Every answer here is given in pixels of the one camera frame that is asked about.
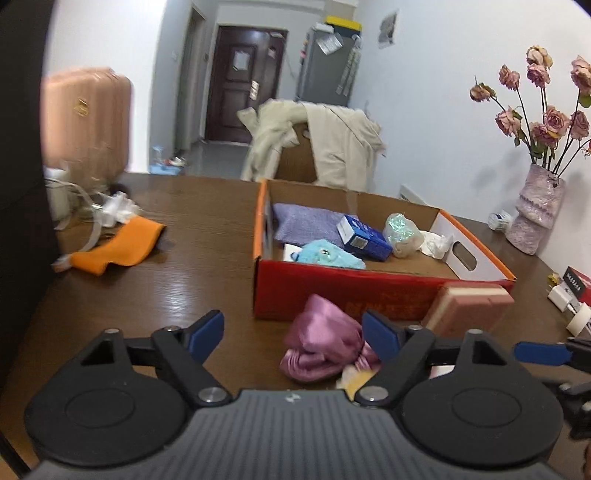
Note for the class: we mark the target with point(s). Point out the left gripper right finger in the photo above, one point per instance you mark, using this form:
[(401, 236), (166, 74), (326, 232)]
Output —
[(421, 369)]

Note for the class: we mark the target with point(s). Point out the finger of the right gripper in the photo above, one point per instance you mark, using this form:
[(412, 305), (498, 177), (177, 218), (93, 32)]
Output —
[(542, 353)]

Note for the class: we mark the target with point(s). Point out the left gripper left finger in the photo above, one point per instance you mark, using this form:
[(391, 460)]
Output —
[(165, 369)]

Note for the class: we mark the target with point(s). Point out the yellow white cloth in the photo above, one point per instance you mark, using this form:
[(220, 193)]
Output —
[(354, 376)]

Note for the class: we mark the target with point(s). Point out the pink sponge block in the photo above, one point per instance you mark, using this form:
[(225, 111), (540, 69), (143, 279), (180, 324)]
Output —
[(458, 309)]

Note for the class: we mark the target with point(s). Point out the pink satin cloth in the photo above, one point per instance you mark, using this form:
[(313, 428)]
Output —
[(322, 341)]

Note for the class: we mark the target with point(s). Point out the blue tissue pack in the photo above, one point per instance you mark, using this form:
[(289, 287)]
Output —
[(362, 240)]

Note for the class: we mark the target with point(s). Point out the blue plush monster toy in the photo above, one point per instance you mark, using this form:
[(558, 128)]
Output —
[(324, 253)]

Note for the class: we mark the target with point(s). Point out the white charger block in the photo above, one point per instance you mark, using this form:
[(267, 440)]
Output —
[(564, 299)]

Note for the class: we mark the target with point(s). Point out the red black box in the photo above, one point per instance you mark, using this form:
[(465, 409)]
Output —
[(579, 284)]

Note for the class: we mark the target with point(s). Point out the orange cardboard box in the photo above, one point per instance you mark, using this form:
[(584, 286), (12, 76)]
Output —
[(402, 289)]

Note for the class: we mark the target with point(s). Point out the pink ceramic vase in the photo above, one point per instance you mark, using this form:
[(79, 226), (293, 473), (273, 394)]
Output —
[(537, 208)]

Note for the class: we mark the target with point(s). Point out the purple folded towel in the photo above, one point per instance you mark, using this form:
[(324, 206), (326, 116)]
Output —
[(299, 225)]

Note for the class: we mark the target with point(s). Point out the blue small stool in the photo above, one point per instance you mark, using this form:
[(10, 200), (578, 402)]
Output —
[(160, 165)]

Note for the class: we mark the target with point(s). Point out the beige coat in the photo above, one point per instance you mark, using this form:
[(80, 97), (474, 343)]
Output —
[(345, 143)]

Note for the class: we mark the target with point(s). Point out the dried pink roses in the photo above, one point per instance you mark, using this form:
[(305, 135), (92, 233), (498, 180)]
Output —
[(555, 138)]

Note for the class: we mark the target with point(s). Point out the brown cardboard box behind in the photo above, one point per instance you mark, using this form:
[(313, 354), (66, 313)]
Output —
[(297, 163)]

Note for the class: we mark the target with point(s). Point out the pink suitcase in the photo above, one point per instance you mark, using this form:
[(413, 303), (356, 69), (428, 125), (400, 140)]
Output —
[(85, 124)]

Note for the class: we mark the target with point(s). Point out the grey refrigerator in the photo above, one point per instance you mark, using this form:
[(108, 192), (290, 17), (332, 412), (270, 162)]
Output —
[(328, 69)]

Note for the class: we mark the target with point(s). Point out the dark brown door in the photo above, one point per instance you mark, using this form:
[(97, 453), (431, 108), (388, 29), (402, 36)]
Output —
[(245, 73)]

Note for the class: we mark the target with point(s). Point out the yellow box on fridge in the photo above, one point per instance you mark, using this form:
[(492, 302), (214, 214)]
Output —
[(343, 23)]

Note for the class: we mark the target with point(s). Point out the wall picture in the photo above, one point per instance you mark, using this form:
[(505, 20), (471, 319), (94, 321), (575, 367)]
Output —
[(388, 27)]

